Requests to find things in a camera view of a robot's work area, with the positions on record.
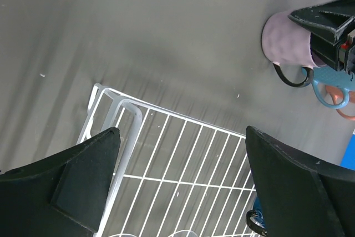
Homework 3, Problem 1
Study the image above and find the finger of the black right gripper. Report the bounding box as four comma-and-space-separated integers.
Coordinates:
310, 33, 337, 69
288, 0, 354, 45

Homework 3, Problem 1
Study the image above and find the clear glass left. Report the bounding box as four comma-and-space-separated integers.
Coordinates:
109, 233, 136, 237

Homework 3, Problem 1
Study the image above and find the clear glass right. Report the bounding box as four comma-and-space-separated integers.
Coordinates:
169, 230, 198, 237

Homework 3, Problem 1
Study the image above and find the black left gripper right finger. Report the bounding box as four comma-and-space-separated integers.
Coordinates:
245, 126, 354, 236

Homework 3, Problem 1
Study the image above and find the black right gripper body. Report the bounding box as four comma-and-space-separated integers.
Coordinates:
335, 20, 354, 75

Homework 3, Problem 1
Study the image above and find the orange ceramic mug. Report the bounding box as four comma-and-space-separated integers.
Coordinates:
324, 85, 355, 122

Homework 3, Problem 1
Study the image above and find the white wire dish rack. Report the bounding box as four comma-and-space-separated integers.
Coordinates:
78, 83, 256, 236

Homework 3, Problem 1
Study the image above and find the dark blue ceramic mug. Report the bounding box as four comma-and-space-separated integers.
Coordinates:
246, 197, 267, 236

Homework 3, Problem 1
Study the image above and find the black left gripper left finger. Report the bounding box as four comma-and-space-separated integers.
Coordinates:
1, 127, 120, 236

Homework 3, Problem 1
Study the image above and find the light blue dotted mug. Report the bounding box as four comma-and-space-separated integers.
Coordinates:
310, 66, 355, 110

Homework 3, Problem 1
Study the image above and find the clear glass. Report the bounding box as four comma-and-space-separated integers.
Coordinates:
109, 233, 136, 237
169, 230, 198, 237

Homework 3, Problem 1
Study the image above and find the lilac ceramic mug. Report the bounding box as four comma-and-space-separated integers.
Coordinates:
261, 11, 326, 88

